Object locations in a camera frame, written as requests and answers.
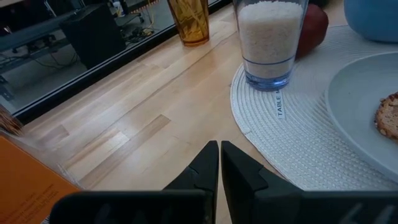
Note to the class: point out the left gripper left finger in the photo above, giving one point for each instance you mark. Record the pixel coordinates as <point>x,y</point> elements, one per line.
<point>202,177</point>

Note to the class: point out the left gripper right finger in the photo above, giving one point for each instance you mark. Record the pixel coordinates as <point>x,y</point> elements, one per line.
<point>248,193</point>

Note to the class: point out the amber ribbed tumbler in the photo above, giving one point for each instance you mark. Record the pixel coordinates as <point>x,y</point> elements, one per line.
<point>191,21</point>

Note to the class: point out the brown toast slice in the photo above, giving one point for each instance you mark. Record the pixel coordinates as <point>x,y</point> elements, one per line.
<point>388,118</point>

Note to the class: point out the red apple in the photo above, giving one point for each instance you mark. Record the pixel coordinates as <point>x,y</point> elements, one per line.
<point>314,28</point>

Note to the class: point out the orange cereal box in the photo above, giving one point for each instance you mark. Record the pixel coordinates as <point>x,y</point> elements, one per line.
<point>25,183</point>

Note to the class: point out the white woven round placemat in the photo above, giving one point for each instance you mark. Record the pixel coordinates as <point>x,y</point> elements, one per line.
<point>298,146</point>

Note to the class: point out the clear drinking glass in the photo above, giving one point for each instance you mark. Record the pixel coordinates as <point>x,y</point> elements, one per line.
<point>267,82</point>

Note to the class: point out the pale round plate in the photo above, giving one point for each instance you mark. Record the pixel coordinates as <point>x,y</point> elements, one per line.
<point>351,99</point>

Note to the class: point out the white grains filling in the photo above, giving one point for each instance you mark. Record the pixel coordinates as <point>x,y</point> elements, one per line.
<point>269,37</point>

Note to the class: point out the black box cabinet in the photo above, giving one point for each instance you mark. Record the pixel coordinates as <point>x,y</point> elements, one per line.
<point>93,34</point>

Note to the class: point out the blue bowl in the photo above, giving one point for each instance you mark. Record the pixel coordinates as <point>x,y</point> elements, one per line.
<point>373,18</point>

